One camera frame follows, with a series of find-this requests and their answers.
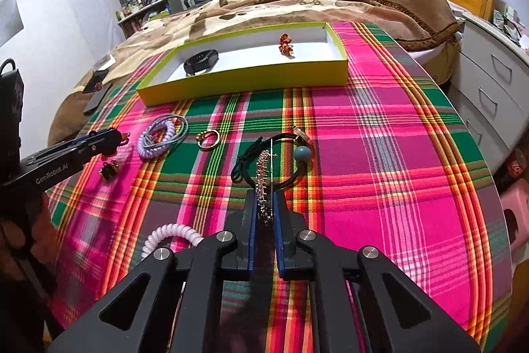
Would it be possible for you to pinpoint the red orange hair clip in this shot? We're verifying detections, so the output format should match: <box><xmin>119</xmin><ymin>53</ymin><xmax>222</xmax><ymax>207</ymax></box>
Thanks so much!
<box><xmin>278</xmin><ymin>33</ymin><xmax>295</xmax><ymax>57</ymax></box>

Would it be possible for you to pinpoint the red drink can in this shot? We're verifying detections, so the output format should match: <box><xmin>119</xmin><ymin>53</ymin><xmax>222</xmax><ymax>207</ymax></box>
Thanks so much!
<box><xmin>506</xmin><ymin>154</ymin><xmax>529</xmax><ymax>182</ymax></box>

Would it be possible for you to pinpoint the white desk shelf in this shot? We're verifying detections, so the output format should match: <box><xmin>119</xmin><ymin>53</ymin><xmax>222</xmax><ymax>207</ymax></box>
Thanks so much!
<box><xmin>117</xmin><ymin>0</ymin><xmax>184</xmax><ymax>39</ymax></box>

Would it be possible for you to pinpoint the black phone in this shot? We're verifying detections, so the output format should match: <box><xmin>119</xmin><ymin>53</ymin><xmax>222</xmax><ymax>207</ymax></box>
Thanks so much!
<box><xmin>83</xmin><ymin>82</ymin><xmax>113</xmax><ymax>116</ymax></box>
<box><xmin>83</xmin><ymin>67</ymin><xmax>110</xmax><ymax>94</ymax></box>

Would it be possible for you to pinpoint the grey elastic hair tie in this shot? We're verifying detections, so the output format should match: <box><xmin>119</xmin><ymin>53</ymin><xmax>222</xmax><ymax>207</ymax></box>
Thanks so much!
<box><xmin>146</xmin><ymin>114</ymin><xmax>189</xmax><ymax>143</ymax></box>

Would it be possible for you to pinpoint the group of bottles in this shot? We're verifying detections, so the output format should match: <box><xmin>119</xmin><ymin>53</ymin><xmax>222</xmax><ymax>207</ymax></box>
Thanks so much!
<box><xmin>117</xmin><ymin>0</ymin><xmax>145</xmax><ymax>17</ymax></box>

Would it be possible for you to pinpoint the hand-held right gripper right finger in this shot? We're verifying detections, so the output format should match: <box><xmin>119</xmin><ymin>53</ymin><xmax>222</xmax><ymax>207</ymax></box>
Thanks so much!
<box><xmin>273</xmin><ymin>192</ymin><xmax>482</xmax><ymax>353</ymax></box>

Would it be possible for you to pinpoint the white drawer nightstand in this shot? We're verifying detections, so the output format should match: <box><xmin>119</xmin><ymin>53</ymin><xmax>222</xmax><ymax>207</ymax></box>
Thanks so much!
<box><xmin>448</xmin><ymin>12</ymin><xmax>529</xmax><ymax>172</ymax></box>

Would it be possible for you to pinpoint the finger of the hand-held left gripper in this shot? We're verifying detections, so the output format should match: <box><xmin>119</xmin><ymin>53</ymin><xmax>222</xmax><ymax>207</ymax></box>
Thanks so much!
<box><xmin>0</xmin><ymin>145</ymin><xmax>107</xmax><ymax>190</ymax></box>
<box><xmin>22</xmin><ymin>130</ymin><xmax>125</xmax><ymax>168</ymax></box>

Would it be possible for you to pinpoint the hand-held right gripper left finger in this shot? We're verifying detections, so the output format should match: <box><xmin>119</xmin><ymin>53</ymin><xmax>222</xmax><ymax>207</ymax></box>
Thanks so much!
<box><xmin>47</xmin><ymin>190</ymin><xmax>259</xmax><ymax>353</ymax></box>

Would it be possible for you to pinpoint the lilac spiral hair tie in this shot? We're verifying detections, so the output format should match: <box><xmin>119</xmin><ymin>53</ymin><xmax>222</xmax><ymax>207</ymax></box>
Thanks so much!
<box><xmin>138</xmin><ymin>121</ymin><xmax>174</xmax><ymax>159</ymax></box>

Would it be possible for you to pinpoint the white wall paper sheet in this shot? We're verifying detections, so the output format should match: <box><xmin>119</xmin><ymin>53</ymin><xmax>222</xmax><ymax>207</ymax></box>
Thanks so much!
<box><xmin>0</xmin><ymin>0</ymin><xmax>23</xmax><ymax>48</ymax></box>

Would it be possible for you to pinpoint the black cord with teal bead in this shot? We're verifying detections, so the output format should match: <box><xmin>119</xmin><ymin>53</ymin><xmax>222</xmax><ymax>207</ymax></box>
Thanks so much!
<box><xmin>230</xmin><ymin>125</ymin><xmax>312</xmax><ymax>188</ymax></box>

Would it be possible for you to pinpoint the white spiral hair tie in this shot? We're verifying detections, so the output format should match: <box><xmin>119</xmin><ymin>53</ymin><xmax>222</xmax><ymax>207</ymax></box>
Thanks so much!
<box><xmin>142</xmin><ymin>224</ymin><xmax>204</xmax><ymax>258</ymax></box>

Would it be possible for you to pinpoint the brown patterned blanket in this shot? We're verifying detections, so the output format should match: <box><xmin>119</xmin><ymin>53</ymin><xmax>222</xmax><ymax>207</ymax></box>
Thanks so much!
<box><xmin>47</xmin><ymin>0</ymin><xmax>464</xmax><ymax>147</ymax></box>

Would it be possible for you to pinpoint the pink plastic stool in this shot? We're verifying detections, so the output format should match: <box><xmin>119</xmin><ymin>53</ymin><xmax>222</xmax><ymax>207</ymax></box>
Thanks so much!
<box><xmin>498</xmin><ymin>177</ymin><xmax>529</xmax><ymax>263</ymax></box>

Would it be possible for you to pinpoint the pink green plaid cloth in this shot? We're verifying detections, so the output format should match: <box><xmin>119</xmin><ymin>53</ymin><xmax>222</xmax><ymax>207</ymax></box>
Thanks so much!
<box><xmin>43</xmin><ymin>21</ymin><xmax>511</xmax><ymax>353</ymax></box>

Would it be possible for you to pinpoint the yellow-green cardboard box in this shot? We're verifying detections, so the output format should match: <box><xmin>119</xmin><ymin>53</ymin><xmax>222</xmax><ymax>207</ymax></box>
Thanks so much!
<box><xmin>136</xmin><ymin>21</ymin><xmax>349</xmax><ymax>107</ymax></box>

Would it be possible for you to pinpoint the orange beaded hair clip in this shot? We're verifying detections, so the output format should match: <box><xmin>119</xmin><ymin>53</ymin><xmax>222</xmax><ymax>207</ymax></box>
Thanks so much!
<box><xmin>109</xmin><ymin>130</ymin><xmax>132</xmax><ymax>151</ymax></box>

